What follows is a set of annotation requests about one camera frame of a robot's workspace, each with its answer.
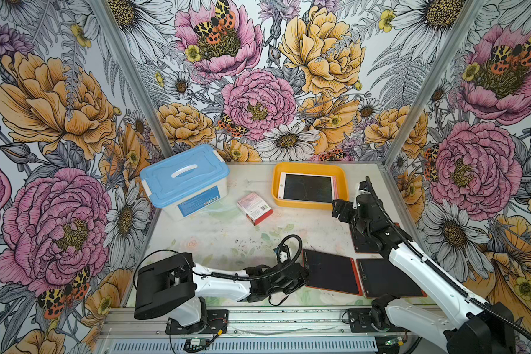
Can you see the small red white carton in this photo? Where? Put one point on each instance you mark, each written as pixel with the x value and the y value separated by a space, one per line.
pixel 254 208

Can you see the pink white writing tablet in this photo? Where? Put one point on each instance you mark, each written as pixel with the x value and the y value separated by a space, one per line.
pixel 309 188

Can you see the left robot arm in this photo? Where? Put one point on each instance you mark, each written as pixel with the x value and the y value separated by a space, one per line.
pixel 178 287

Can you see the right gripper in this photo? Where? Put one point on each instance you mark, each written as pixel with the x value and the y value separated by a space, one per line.
pixel 347 206

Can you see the blue lidded storage box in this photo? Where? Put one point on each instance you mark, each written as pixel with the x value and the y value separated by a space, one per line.
pixel 187 182

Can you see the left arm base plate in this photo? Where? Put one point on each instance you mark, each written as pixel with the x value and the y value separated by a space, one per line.
pixel 211 323

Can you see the aluminium front rail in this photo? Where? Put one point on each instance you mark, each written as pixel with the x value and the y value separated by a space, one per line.
pixel 260 330

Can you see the red writing tablet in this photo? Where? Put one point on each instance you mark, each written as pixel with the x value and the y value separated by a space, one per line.
pixel 358 241
pixel 379 277
pixel 330 272

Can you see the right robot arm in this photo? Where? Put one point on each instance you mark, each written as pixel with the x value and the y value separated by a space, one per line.
pixel 468 324

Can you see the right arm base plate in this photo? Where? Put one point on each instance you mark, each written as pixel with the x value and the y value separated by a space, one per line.
pixel 359 320

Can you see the yellow storage tray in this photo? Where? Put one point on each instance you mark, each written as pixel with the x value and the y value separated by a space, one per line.
pixel 309 168

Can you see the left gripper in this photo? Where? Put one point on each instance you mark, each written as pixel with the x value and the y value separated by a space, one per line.
pixel 302 280

